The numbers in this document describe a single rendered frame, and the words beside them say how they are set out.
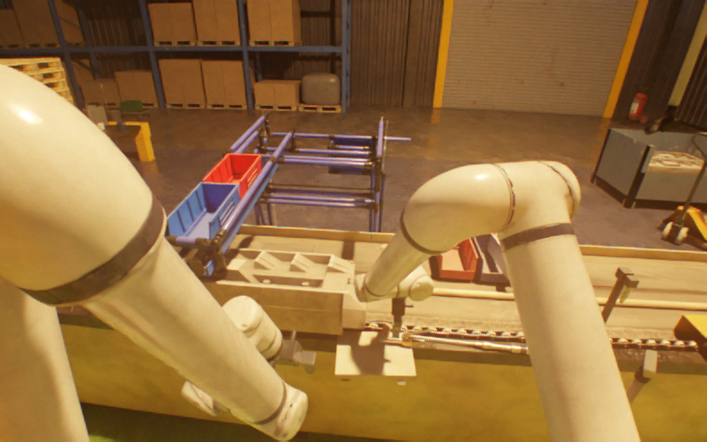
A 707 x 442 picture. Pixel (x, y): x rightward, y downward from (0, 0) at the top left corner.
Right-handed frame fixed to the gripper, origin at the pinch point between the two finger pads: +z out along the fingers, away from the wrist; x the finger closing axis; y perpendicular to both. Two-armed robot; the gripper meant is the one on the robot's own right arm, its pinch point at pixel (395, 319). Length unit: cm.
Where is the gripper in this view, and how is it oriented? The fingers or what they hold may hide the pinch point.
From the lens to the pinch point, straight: 141.5
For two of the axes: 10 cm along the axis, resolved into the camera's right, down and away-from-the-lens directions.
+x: 1.0, -4.6, 8.8
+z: -0.2, 8.8, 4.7
